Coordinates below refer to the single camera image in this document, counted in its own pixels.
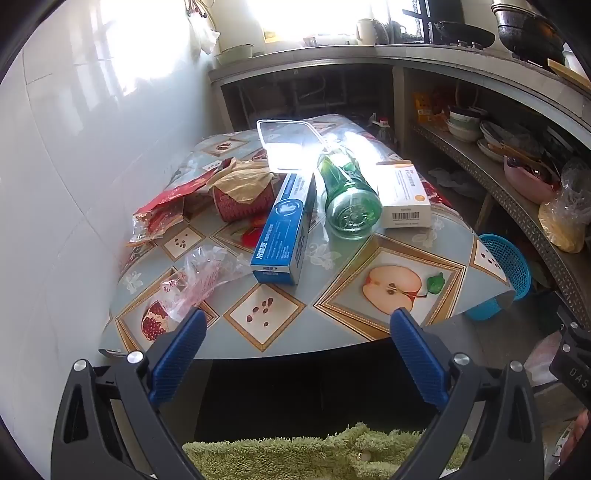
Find white medicine box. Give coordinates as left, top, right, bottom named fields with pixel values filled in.
left=375, top=159, right=432, bottom=229

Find clear red print snack bag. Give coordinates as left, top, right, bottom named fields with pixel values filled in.
left=161, top=246, right=254, bottom=324

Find blue plastic basket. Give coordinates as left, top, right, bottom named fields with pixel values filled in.
left=464, top=233, right=533, bottom=321

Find person's right hand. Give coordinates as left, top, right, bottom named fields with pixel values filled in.
left=571, top=408, right=591, bottom=457

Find pink plastic basin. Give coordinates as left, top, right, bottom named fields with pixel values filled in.
left=503, top=154, right=562, bottom=205

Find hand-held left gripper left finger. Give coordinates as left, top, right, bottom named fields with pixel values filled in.
left=50, top=308, right=208, bottom=480

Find cooking oil bottle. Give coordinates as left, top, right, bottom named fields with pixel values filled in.
left=372, top=117, right=399, bottom=145

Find green basin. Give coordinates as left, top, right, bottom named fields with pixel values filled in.
left=215, top=44, right=255, bottom=66

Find perforated metal shelf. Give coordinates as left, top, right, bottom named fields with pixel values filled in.
left=411, top=121, right=591, bottom=319

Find bag of yellow grain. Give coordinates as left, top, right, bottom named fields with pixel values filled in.
left=538, top=159, right=591, bottom=254

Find white kettle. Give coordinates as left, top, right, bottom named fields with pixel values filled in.
left=355, top=18, right=376, bottom=46

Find orange seasoning packets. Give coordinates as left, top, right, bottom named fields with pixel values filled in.
left=412, top=90, right=445, bottom=123

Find wooden cutting board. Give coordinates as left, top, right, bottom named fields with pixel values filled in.
left=547, top=58, right=586, bottom=78

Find white cloth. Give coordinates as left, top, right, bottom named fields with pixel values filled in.
left=429, top=167, right=482, bottom=197

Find blue toothpaste box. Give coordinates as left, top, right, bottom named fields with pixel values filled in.
left=250, top=172, right=318, bottom=285

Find black cooking pot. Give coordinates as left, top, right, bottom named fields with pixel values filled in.
left=491, top=2, right=567, bottom=66

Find green fleece garment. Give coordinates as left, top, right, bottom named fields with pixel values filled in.
left=182, top=424, right=472, bottom=480

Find stack of plates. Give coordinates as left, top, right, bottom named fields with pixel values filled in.
left=477, top=120, right=525, bottom=163

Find hanging clear plastic bag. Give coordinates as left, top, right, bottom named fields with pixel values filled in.
left=188, top=13, right=219, bottom=54

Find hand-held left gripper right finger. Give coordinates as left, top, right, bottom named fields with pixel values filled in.
left=390, top=307, right=546, bottom=480

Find white pink printed sack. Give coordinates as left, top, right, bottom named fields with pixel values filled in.
left=523, top=331, right=570, bottom=385

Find green plastic bottle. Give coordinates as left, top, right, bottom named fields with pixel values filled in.
left=318, top=138, right=384, bottom=240

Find grey kitchen counter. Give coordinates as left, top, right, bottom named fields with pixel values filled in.
left=208, top=42, right=591, bottom=121

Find red paper cup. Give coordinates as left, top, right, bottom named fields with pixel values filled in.
left=210, top=157, right=277, bottom=224

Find red foil snack bag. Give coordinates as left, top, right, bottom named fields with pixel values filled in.
left=127, top=161, right=232, bottom=247

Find black wok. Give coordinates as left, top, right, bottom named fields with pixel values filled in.
left=435, top=21, right=496, bottom=48

